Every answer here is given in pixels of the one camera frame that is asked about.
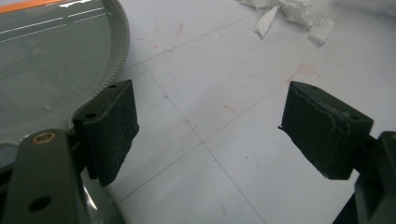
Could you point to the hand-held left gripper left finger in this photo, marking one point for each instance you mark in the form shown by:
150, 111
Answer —
109, 130

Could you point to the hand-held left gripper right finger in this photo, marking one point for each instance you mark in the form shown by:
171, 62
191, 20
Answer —
323, 133

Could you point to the grey dustpan with orange edge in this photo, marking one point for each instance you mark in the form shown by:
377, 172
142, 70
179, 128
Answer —
56, 62

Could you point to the pile of white paper scraps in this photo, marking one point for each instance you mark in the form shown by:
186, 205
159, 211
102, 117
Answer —
295, 12

